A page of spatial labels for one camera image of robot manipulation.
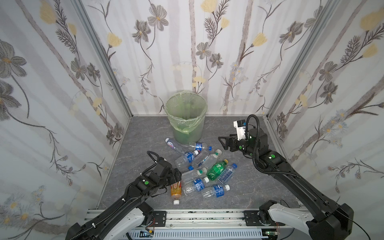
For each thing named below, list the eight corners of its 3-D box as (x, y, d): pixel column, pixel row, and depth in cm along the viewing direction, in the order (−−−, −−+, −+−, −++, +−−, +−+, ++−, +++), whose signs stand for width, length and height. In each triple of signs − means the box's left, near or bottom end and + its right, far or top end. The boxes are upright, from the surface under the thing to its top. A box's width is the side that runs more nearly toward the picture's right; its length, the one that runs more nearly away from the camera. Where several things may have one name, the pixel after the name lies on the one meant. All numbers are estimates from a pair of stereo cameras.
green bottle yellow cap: (205, 176, 90) (205, 173, 86) (221, 159, 97) (222, 156, 93) (212, 183, 87) (213, 180, 83) (228, 165, 94) (230, 162, 90)
